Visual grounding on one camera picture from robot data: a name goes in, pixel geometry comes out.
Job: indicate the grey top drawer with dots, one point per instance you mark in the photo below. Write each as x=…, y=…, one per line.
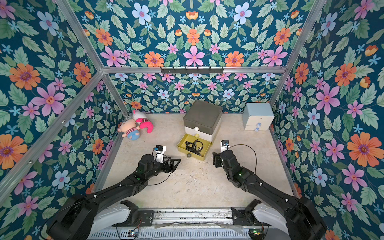
x=204, y=127

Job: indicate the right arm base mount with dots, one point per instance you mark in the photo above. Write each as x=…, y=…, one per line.
x=243, y=214

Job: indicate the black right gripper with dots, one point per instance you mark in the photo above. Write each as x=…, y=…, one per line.
x=218, y=159

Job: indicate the pink white plush toy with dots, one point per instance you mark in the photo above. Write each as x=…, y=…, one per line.
x=142, y=121

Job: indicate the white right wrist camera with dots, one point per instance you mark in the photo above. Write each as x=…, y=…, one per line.
x=225, y=145

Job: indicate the black earphones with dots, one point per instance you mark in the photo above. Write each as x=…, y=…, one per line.
x=191, y=147
x=198, y=146
x=195, y=151

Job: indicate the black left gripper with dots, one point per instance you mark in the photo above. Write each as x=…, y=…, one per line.
x=170, y=168

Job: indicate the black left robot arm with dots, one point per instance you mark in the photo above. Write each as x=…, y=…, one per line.
x=74, y=221

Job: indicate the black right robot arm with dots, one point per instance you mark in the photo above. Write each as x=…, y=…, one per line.
x=296, y=217

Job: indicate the white drawer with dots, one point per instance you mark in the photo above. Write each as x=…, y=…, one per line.
x=201, y=135

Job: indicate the light blue small cabinet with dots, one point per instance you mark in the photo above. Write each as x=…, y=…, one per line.
x=257, y=116

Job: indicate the three-drawer mini cabinet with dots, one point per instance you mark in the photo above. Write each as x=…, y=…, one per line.
x=201, y=111

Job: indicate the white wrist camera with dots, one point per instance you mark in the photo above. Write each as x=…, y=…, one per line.
x=160, y=153
x=225, y=145

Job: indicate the black hook rail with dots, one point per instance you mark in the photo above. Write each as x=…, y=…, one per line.
x=192, y=70

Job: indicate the yellow bottom drawer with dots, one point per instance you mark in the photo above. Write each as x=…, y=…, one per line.
x=182, y=147

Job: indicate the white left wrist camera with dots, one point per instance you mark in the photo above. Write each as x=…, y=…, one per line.
x=160, y=153

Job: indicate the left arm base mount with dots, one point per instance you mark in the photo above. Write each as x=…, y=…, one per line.
x=137, y=217

